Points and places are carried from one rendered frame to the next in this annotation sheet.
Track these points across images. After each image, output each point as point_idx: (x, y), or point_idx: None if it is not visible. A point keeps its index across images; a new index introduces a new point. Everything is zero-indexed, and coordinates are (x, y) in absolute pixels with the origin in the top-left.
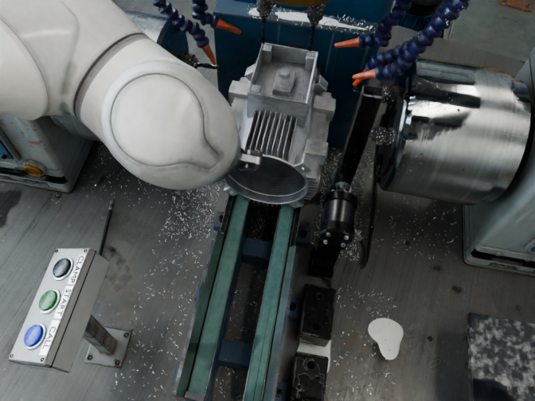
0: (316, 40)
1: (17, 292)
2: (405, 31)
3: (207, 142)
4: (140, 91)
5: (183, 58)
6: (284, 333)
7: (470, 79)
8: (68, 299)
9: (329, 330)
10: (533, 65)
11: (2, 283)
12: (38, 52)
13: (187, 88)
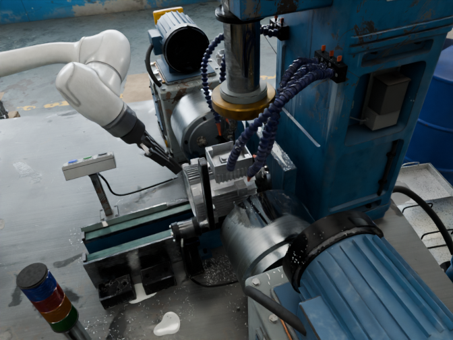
0: (268, 157)
1: (120, 175)
2: (413, 235)
3: (68, 89)
4: (67, 65)
5: (226, 132)
6: (125, 251)
7: (282, 214)
8: (88, 160)
9: (147, 282)
10: None
11: (121, 170)
12: (81, 52)
13: (73, 70)
